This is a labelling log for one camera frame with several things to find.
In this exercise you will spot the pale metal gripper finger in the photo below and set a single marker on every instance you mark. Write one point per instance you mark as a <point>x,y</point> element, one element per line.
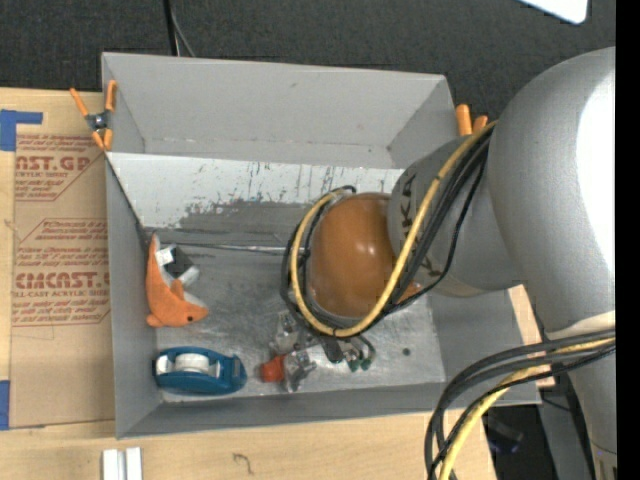
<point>300,368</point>
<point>287,329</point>

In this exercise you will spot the small orange toy fruit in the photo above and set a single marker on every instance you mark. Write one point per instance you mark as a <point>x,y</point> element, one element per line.
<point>272,369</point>

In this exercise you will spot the blue tape dispenser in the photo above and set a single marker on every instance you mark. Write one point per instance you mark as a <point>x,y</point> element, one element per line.
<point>220,375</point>

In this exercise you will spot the orange toy fish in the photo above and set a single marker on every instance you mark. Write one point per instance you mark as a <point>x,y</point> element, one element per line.
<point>167,303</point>

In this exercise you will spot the black and white small box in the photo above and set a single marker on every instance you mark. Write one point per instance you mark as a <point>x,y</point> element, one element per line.
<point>175,265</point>

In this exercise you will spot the grey metal bin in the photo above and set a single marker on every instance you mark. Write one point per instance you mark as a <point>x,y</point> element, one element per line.
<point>240,118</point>

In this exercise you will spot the brown cardboard board, red print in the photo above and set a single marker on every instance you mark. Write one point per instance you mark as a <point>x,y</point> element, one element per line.
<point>60,358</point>

